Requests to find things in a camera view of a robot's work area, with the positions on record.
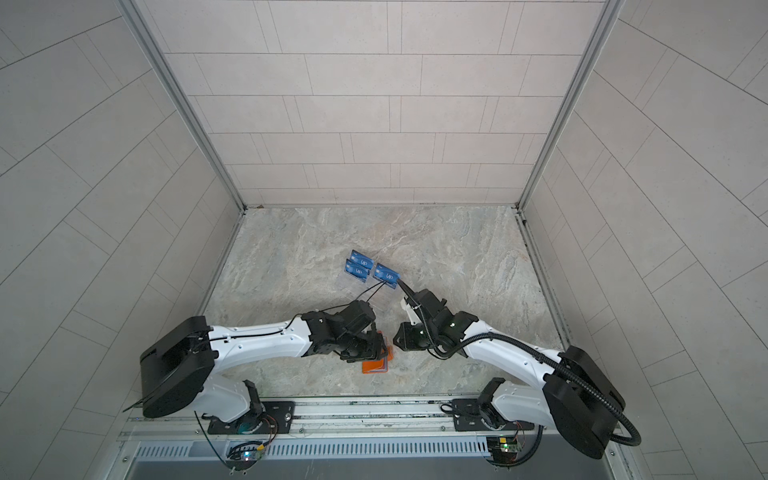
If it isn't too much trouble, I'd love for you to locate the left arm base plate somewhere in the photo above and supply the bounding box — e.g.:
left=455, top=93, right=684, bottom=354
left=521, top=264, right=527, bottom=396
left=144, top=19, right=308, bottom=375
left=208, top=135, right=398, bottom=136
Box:
left=207, top=401, right=296, bottom=435

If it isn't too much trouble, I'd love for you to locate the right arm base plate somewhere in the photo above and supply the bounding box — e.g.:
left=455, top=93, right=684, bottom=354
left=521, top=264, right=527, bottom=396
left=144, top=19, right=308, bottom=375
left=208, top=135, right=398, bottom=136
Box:
left=440, top=398, right=536, bottom=432

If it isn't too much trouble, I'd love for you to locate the right circuit board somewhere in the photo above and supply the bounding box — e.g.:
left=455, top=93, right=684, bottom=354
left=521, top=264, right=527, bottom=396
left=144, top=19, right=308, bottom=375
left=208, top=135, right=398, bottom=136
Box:
left=486, top=437, right=521, bottom=467

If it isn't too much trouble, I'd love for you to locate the right clear card display stand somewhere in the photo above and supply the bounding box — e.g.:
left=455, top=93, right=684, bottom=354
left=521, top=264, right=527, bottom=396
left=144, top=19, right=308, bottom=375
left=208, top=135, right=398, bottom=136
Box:
left=372, top=263, right=400, bottom=289

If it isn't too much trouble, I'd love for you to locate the left circuit board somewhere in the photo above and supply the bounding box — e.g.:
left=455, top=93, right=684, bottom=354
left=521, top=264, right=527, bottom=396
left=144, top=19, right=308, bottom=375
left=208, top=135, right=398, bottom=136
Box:
left=226, top=441, right=266, bottom=471

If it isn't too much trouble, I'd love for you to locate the aluminium mounting rail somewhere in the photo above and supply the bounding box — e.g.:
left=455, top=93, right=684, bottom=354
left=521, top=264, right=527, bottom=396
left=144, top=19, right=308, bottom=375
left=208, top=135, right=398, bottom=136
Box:
left=119, top=384, right=562, bottom=440

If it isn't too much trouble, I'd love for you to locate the black corrugated cable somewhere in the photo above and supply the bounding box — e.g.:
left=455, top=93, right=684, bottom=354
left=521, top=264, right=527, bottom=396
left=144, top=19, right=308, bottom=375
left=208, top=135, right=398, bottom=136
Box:
left=395, top=278, right=643, bottom=448

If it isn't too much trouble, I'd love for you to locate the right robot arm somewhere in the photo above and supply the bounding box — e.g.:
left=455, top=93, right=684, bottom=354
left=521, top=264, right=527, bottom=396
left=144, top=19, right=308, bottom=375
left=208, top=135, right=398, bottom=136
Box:
left=394, top=284, right=642, bottom=459

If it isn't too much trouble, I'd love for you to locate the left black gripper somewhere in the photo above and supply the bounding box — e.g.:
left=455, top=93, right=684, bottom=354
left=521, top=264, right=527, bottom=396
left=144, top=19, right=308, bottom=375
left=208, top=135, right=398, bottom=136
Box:
left=336, top=332, right=395, bottom=365

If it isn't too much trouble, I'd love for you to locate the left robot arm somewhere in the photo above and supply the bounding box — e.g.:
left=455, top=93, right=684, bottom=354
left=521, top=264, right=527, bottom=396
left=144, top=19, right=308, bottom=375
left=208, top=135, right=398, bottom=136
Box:
left=139, top=300, right=389, bottom=423

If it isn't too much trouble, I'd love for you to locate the circuit board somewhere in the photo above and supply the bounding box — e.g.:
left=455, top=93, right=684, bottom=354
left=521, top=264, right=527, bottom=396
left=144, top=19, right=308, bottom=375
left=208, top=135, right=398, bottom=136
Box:
left=226, top=441, right=266, bottom=471
left=486, top=437, right=521, bottom=467

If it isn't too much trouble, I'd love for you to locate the orange card holder wallet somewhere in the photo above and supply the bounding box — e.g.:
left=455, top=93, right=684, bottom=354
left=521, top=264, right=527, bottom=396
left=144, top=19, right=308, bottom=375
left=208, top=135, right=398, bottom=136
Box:
left=362, top=346, right=394, bottom=374

